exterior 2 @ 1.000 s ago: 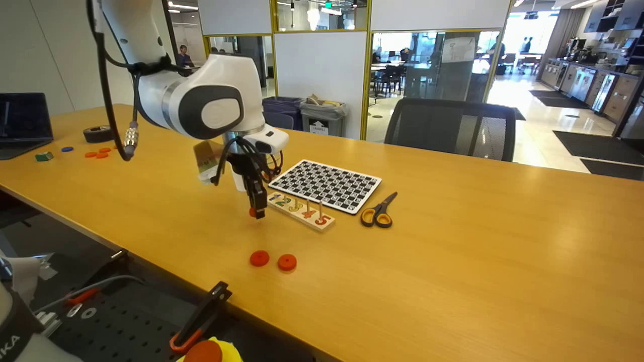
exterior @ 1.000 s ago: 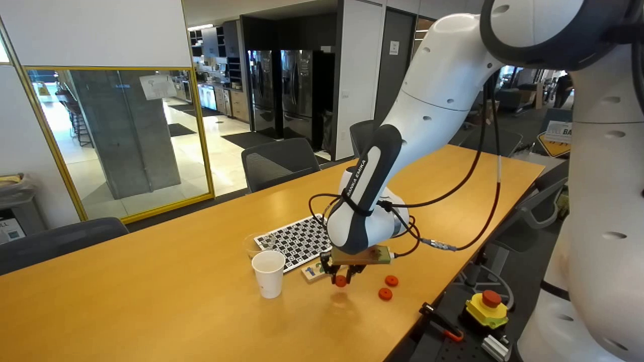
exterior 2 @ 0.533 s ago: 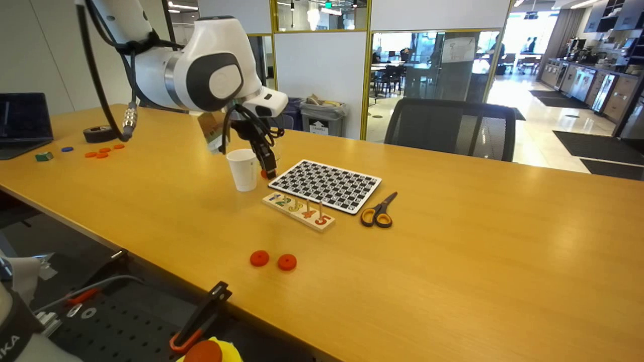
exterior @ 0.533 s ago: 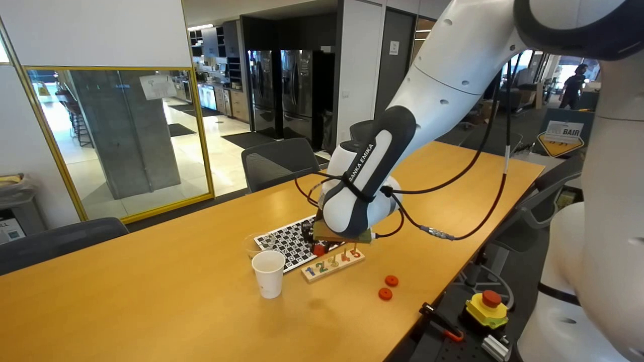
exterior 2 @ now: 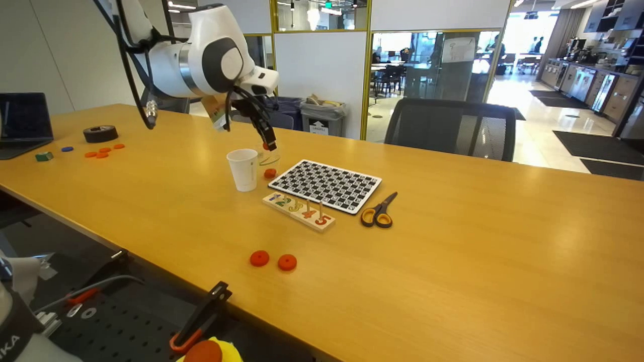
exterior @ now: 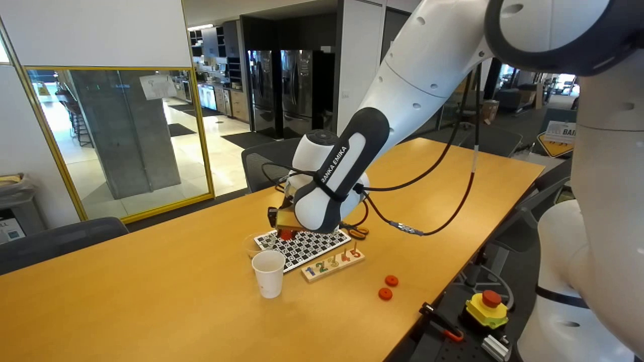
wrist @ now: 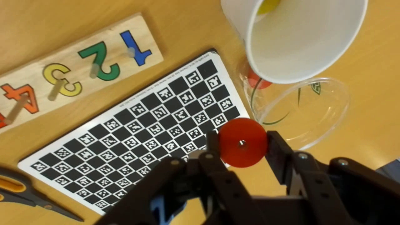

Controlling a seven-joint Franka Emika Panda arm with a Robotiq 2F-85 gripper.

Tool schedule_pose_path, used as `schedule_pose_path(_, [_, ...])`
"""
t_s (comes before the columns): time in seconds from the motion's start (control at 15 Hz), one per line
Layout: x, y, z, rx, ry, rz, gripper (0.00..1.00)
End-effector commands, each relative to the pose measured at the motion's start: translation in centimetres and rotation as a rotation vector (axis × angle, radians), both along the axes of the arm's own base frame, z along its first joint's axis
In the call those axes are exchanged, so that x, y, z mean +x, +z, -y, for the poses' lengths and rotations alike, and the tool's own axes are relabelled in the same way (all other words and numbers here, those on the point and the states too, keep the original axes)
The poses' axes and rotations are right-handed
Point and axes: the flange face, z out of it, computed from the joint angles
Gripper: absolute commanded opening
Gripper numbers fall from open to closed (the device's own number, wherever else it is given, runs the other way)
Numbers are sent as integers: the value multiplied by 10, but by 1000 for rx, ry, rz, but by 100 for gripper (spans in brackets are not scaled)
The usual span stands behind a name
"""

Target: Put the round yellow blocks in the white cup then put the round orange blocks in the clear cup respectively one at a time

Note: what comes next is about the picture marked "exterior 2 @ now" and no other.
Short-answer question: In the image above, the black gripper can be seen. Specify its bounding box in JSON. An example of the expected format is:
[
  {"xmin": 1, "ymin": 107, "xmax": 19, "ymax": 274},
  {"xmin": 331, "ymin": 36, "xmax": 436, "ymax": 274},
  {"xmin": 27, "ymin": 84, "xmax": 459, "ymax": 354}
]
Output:
[{"xmin": 228, "ymin": 84, "xmax": 280, "ymax": 152}]

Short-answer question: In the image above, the clear plastic cup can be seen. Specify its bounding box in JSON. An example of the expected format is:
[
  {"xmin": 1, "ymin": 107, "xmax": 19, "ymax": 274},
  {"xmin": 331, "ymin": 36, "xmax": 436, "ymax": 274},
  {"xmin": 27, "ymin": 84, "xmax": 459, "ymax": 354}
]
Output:
[{"xmin": 256, "ymin": 148, "xmax": 283, "ymax": 183}]

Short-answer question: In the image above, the white paper cup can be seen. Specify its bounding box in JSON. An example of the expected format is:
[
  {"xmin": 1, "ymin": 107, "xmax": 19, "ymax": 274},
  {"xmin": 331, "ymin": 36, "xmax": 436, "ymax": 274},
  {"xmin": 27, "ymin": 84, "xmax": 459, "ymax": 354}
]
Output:
[{"xmin": 224, "ymin": 147, "xmax": 261, "ymax": 195}]

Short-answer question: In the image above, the dark blue bin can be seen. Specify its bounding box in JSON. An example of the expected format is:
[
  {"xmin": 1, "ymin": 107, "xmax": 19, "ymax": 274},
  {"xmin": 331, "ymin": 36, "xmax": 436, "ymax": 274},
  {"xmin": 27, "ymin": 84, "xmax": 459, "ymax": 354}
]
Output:
[{"xmin": 266, "ymin": 95, "xmax": 305, "ymax": 130}]

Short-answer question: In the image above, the grey bin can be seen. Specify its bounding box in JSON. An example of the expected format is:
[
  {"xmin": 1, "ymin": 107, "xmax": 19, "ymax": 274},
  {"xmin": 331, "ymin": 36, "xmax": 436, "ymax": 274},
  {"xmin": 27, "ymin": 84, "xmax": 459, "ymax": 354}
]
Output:
[{"xmin": 297, "ymin": 95, "xmax": 350, "ymax": 138}]

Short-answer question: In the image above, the black white calibration board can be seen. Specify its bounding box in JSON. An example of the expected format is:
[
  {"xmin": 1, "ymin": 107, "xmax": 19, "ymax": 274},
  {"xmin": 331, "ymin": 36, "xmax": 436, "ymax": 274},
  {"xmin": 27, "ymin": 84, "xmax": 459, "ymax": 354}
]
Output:
[{"xmin": 266, "ymin": 156, "xmax": 384, "ymax": 216}]

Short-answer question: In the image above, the wooden number puzzle board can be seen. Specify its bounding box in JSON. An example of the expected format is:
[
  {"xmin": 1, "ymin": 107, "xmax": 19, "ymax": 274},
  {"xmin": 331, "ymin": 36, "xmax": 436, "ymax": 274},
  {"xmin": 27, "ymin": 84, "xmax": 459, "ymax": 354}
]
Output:
[{"xmin": 260, "ymin": 190, "xmax": 338, "ymax": 235}]

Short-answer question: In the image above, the dark grey office chair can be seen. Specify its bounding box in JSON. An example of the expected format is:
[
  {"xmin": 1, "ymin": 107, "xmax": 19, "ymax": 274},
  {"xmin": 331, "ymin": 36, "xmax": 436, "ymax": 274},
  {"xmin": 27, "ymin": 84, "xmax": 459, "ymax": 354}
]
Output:
[
  {"xmin": 155, "ymin": 92, "xmax": 190, "ymax": 114},
  {"xmin": 381, "ymin": 97, "xmax": 527, "ymax": 162}
]

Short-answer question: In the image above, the black background chair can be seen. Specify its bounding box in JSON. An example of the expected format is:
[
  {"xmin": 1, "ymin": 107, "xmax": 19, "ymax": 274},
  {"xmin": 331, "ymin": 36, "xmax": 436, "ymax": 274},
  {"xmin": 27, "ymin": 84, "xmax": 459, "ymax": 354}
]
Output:
[{"xmin": 370, "ymin": 62, "xmax": 408, "ymax": 102}]

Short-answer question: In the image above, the black tape roll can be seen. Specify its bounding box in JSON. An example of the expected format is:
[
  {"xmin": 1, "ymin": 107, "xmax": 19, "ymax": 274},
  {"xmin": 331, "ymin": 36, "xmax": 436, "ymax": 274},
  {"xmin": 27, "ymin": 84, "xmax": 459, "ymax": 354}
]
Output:
[{"xmin": 82, "ymin": 123, "xmax": 120, "ymax": 144}]

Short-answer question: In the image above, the yellow framed glass panel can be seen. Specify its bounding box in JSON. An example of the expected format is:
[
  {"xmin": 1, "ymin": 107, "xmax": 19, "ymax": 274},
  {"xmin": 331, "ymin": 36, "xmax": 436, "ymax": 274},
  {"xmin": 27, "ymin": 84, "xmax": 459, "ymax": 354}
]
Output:
[{"xmin": 360, "ymin": 25, "xmax": 511, "ymax": 144}]

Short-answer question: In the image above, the grey concrete pillar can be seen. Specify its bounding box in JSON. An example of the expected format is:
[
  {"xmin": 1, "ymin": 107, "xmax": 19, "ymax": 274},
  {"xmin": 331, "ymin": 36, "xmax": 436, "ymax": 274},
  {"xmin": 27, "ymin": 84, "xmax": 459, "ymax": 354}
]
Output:
[{"xmin": 404, "ymin": 30, "xmax": 491, "ymax": 105}]

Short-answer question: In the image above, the black and red tool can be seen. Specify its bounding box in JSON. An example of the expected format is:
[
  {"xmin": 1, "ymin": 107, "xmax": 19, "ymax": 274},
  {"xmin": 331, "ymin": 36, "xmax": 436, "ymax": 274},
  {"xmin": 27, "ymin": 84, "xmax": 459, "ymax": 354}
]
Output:
[
  {"xmin": 166, "ymin": 279, "xmax": 234, "ymax": 356},
  {"xmin": 64, "ymin": 247, "xmax": 131, "ymax": 309}
]

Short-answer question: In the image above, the white paper sign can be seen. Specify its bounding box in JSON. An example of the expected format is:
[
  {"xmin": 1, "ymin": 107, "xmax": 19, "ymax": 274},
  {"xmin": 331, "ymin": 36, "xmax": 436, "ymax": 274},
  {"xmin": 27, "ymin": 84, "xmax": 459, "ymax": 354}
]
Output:
[{"xmin": 438, "ymin": 33, "xmax": 479, "ymax": 65}]

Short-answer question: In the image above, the yellow emergency stop button box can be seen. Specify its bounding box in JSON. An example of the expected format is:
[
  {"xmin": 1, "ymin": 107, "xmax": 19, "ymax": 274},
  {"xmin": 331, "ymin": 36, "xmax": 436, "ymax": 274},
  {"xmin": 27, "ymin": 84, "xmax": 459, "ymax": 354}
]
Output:
[{"xmin": 177, "ymin": 335, "xmax": 245, "ymax": 362}]

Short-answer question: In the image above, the black laptop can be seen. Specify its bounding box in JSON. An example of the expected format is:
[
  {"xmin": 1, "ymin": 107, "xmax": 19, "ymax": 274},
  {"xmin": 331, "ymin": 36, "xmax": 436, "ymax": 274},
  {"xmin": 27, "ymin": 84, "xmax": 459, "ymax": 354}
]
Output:
[{"xmin": 0, "ymin": 90, "xmax": 55, "ymax": 160}]

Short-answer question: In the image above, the silver metal block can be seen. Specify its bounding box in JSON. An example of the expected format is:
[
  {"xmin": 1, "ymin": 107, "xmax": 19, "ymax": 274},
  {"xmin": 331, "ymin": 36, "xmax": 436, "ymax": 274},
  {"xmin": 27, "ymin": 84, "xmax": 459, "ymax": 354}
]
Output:
[{"xmin": 31, "ymin": 308, "xmax": 64, "ymax": 337}]

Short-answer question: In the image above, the dark floor mat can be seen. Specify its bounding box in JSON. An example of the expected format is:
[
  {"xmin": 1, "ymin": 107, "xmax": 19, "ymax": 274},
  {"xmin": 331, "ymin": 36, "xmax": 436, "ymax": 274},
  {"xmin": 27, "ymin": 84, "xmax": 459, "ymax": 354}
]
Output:
[
  {"xmin": 551, "ymin": 128, "xmax": 644, "ymax": 166},
  {"xmin": 579, "ymin": 156, "xmax": 644, "ymax": 183},
  {"xmin": 528, "ymin": 88, "xmax": 591, "ymax": 110}
]

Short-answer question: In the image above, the black glass door cabinet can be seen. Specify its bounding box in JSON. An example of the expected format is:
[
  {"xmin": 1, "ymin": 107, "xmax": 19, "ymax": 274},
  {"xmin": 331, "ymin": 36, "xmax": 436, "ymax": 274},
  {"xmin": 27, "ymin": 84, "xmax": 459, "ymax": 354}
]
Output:
[{"xmin": 534, "ymin": 58, "xmax": 644, "ymax": 138}]

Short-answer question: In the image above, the small brown handled tool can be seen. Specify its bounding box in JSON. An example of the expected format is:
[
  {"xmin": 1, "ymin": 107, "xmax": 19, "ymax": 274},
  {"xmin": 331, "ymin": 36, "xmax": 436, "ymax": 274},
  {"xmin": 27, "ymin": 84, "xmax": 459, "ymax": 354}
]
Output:
[{"xmin": 358, "ymin": 190, "xmax": 400, "ymax": 228}]

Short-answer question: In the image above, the grey cable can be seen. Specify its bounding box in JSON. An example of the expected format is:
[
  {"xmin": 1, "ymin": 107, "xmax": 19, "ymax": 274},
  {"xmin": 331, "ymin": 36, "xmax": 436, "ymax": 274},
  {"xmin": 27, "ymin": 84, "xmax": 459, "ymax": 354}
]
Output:
[{"xmin": 35, "ymin": 272, "xmax": 145, "ymax": 313}]

